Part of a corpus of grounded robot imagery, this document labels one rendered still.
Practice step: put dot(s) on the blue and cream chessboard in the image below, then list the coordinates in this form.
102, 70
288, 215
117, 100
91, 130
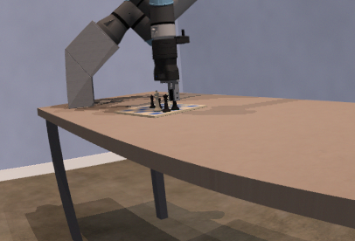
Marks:
146, 111

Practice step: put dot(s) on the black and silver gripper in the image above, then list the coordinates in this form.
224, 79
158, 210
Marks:
164, 53

